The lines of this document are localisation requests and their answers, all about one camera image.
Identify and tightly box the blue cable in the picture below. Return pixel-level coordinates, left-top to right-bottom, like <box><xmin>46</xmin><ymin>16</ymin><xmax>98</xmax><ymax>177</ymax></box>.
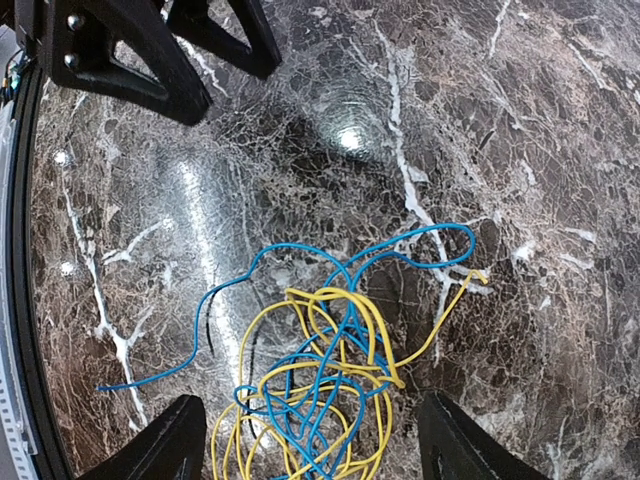
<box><xmin>233</xmin><ymin>279</ymin><xmax>396</xmax><ymax>480</ymax></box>
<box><xmin>95</xmin><ymin>222</ymin><xmax>477</xmax><ymax>393</ymax></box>

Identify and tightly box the blue cable in pile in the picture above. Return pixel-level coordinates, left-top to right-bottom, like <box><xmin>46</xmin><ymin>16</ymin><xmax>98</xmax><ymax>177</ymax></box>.
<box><xmin>233</xmin><ymin>279</ymin><xmax>396</xmax><ymax>480</ymax></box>

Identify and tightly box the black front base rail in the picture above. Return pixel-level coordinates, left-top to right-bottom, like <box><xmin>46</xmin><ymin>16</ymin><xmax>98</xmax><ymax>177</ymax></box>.
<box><xmin>6</xmin><ymin>65</ymin><xmax>73</xmax><ymax>479</ymax></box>

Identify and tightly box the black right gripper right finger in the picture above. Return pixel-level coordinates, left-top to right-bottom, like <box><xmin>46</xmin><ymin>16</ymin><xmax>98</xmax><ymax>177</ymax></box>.
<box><xmin>418</xmin><ymin>391</ymin><xmax>545</xmax><ymax>480</ymax></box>

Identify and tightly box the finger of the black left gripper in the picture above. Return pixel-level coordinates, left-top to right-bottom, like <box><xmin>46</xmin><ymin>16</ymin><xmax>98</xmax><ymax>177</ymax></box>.
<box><xmin>167</xmin><ymin>0</ymin><xmax>282</xmax><ymax>80</ymax></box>
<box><xmin>39</xmin><ymin>1</ymin><xmax>211</xmax><ymax>126</ymax></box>

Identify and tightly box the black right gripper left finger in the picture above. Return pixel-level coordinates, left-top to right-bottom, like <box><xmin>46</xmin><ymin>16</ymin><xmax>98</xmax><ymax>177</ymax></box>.
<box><xmin>82</xmin><ymin>395</ymin><xmax>207</xmax><ymax>480</ymax></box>

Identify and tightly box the yellow cable in pile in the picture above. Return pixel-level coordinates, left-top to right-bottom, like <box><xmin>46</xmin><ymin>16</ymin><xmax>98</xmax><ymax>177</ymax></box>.
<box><xmin>209</xmin><ymin>268</ymin><xmax>489</xmax><ymax>480</ymax></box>

